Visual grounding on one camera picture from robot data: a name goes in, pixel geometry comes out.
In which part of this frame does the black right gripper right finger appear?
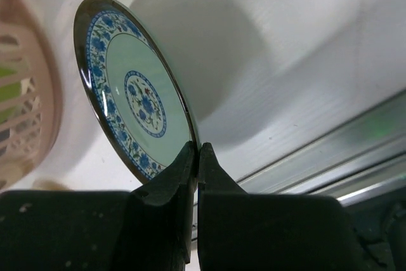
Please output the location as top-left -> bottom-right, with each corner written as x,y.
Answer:
197,143 -> 362,270

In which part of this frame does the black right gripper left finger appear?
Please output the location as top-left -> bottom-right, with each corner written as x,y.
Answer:
1,142 -> 194,270

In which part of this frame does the small blue floral plate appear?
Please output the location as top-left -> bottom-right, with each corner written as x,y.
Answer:
73,0 -> 199,183

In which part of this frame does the cream translucent plate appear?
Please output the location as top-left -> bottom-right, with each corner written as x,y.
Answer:
32,179 -> 70,191

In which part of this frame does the green plastic plate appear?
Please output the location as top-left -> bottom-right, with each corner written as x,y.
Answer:
1,67 -> 21,123

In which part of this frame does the pink and white dish rack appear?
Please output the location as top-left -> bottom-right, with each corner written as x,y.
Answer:
1,0 -> 62,190

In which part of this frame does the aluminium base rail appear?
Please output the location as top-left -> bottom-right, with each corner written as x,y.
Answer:
239,91 -> 405,194

